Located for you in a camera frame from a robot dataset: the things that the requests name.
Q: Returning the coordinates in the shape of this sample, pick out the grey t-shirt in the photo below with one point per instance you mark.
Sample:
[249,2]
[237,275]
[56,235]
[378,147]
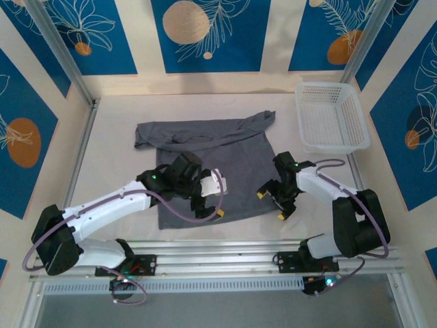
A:
[246,160]

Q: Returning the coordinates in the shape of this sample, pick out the aluminium table side rail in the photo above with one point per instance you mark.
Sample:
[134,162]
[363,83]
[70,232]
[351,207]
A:
[355,171]
[83,143]

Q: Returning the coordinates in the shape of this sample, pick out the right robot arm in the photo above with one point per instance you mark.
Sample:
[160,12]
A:
[321,184]

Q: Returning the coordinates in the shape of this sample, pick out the aluminium frame leg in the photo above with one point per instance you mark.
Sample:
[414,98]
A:
[30,307]
[403,304]

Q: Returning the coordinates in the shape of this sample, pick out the white perforated plastic basket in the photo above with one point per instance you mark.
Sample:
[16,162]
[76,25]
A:
[327,116]

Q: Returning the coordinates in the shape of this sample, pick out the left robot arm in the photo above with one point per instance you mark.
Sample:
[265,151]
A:
[102,205]

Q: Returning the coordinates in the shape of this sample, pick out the long aluminium base rail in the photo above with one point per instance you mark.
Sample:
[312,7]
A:
[218,259]

